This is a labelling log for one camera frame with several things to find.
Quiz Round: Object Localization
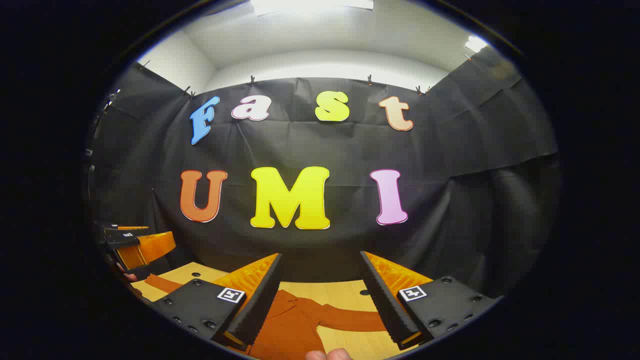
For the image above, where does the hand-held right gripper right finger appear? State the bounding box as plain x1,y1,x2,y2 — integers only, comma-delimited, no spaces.
359,250,505,351

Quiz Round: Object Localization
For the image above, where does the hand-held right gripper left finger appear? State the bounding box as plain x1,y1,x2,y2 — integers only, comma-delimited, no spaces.
149,252,284,352

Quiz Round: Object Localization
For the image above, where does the orange ribbed cardigan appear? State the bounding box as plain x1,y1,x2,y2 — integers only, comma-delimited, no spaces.
144,273,390,360

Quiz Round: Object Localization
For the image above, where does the black backdrop cloth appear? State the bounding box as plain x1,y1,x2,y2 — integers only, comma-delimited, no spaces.
86,46,561,301

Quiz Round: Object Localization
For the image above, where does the ceiling light panel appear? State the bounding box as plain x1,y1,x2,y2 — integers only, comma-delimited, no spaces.
250,0,376,17
464,34,489,54

